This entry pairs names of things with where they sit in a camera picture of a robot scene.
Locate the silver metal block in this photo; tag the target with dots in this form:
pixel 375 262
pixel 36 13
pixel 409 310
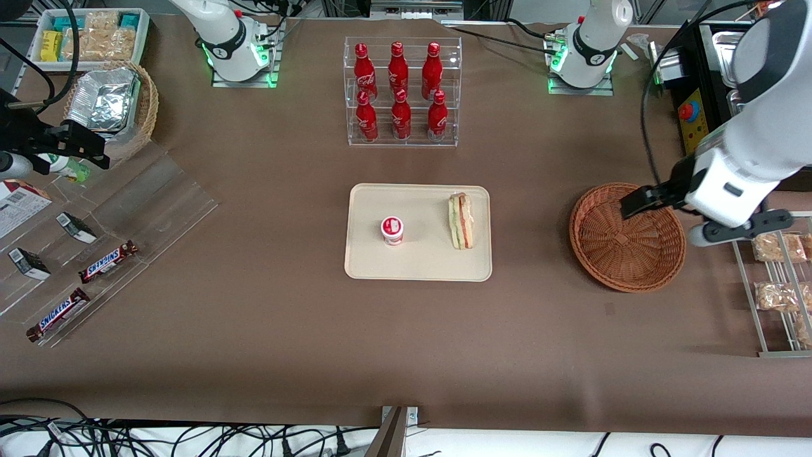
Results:
pixel 666 63

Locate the clear acrylic bottle rack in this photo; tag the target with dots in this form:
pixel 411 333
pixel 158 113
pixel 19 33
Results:
pixel 415 136

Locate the clear bag of fried snack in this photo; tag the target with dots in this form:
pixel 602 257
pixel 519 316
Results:
pixel 777 296
pixel 779 247
pixel 804 330
pixel 809 244

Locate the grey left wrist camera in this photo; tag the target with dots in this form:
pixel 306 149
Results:
pixel 704 236

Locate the grey metal beam bracket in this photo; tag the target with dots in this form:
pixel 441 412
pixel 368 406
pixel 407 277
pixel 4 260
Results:
pixel 390 438

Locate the red cola bottle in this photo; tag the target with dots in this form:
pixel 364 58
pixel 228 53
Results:
pixel 401 118
pixel 398 70
pixel 366 119
pixel 363 70
pixel 432 70
pixel 437 119

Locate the brown round wicker basket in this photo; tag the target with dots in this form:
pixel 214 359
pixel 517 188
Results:
pixel 622 254

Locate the yellow snack packet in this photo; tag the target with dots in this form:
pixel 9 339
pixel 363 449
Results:
pixel 51 46

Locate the red white printed box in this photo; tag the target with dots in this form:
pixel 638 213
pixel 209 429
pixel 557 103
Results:
pixel 19 206

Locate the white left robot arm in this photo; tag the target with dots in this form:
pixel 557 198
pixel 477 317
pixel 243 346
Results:
pixel 774 114

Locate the small black white box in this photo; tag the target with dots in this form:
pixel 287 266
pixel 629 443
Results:
pixel 28 263
pixel 76 227

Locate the teal snack packet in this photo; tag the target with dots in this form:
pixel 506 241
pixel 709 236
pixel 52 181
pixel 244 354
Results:
pixel 66 24
pixel 130 21

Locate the white plastic bin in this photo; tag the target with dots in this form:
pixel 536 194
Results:
pixel 144 38

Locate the triangle sandwich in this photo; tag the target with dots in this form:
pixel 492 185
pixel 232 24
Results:
pixel 461 222

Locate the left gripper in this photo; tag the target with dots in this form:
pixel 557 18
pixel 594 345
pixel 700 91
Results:
pixel 677 181

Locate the green white small bottle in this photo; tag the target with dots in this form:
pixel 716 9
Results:
pixel 70 168

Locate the large steel tray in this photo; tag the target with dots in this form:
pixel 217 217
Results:
pixel 726 60

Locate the brown snickers bar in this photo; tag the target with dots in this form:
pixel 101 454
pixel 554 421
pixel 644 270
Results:
pixel 58 315
pixel 108 261

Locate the yellow emergency stop box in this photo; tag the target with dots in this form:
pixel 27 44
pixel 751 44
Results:
pixel 696 120

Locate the orange skewered item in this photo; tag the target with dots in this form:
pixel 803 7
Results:
pixel 766 5

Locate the beige plastic tray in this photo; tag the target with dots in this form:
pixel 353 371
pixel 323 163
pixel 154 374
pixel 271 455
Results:
pixel 419 254

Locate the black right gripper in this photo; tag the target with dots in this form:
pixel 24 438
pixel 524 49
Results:
pixel 26 137

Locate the silver foil tray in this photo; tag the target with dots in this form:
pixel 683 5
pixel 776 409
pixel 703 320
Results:
pixel 101 101

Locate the small steel tray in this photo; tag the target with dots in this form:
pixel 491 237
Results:
pixel 734 105

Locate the clear acrylic stepped stand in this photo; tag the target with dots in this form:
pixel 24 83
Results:
pixel 158 203

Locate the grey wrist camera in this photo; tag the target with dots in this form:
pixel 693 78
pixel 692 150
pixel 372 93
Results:
pixel 704 236
pixel 13 165

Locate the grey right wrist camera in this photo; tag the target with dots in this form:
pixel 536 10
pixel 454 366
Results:
pixel 13 165

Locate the tan wicker basket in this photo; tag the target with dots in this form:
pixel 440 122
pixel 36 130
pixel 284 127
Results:
pixel 147 108

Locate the clear plastic wrapper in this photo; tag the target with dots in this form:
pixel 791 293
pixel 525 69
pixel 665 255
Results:
pixel 637 42

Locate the black control box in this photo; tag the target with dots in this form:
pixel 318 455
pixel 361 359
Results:
pixel 701 70

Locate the clear bag of crackers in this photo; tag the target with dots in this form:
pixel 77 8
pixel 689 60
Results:
pixel 85 46
pixel 122 44
pixel 101 21

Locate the red white yogurt cup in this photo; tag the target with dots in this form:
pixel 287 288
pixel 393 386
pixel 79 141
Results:
pixel 392 230

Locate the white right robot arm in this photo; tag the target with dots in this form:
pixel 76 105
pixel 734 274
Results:
pixel 219 25

